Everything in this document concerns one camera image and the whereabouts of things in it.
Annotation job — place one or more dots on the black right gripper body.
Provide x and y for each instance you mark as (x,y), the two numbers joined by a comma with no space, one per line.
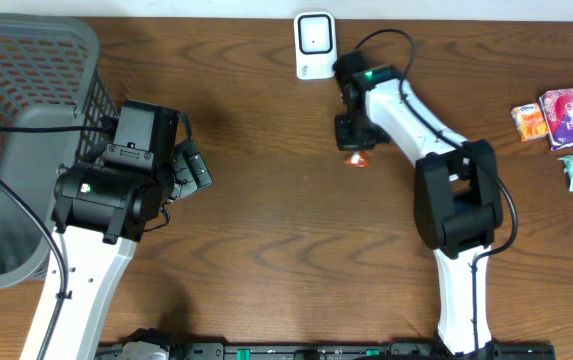
(365,134)

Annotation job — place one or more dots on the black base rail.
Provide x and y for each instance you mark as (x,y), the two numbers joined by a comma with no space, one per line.
(153,344)

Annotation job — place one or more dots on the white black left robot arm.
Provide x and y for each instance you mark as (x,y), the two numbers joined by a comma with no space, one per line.
(102,206)

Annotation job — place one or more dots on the orange Kleenex tissue pack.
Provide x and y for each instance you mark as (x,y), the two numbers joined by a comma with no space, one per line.
(529,122)

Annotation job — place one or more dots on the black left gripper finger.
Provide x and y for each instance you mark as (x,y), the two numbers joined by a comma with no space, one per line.
(184,178)
(198,167)

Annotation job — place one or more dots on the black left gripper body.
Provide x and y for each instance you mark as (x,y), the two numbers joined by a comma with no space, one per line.
(192,167)

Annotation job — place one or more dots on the orange chocolate bar wrapper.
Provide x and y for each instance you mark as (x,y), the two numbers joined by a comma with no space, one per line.
(358,159)

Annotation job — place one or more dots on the white barcode scanner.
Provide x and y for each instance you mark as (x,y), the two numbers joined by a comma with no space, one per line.
(315,45)

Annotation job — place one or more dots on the grey plastic mesh basket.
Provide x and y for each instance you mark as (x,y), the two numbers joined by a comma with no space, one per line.
(52,98)

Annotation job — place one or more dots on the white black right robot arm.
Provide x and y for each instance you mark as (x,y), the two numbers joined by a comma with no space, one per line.
(457,202)

